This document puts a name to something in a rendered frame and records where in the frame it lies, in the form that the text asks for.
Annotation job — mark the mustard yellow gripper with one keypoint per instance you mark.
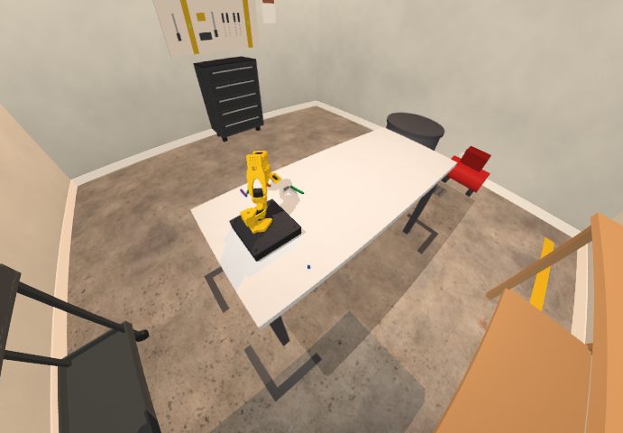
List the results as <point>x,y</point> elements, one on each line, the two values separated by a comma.
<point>273,176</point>

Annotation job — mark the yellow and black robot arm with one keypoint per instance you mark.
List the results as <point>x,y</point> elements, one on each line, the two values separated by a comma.
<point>259,195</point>

